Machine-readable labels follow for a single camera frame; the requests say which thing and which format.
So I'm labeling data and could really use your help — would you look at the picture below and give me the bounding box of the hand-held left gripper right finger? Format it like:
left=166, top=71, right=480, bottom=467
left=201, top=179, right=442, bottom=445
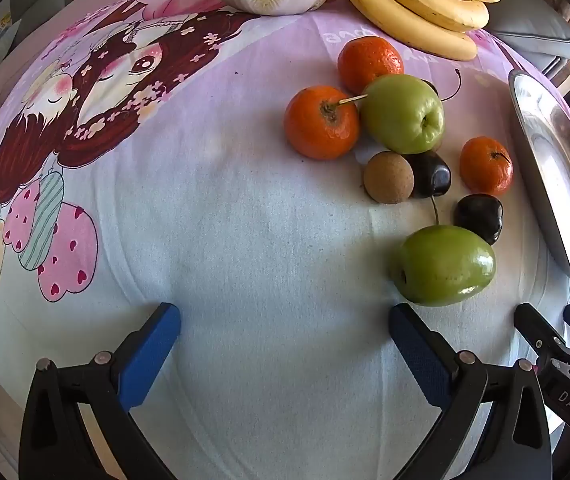
left=389, top=302, right=553, bottom=480

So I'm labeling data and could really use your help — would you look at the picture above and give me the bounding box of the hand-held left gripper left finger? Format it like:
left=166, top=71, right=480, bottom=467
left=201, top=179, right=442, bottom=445
left=19, top=302, right=182, bottom=480

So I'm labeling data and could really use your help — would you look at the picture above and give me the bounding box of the green apple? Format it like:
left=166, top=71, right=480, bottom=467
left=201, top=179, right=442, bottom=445
left=360, top=74, right=446, bottom=155
left=391, top=225, right=497, bottom=307

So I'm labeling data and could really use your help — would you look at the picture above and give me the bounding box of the round metal plate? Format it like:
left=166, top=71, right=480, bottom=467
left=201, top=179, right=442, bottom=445
left=508, top=69, right=570, bottom=301

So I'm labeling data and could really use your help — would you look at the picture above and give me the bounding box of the small tangerine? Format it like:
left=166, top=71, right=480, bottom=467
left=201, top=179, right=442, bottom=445
left=460, top=136, right=514, bottom=197

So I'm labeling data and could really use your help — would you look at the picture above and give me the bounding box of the brown longan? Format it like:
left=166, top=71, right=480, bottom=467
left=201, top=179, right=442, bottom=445
left=363, top=151, right=414, bottom=205

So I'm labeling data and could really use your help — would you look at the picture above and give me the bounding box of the tangerine with stem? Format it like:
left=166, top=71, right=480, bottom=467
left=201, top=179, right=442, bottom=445
left=285, top=85, right=362, bottom=161

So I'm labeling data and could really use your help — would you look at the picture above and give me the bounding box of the large tangerine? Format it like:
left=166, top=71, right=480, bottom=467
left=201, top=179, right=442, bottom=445
left=337, top=36, right=404, bottom=95

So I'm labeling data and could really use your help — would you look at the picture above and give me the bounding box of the printed cartoon blanket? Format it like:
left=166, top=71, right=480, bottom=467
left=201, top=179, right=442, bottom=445
left=0, top=0, right=570, bottom=480

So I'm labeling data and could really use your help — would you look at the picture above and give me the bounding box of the grey pillow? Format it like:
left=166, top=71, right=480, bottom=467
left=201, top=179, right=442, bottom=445
left=485, top=2, right=570, bottom=58

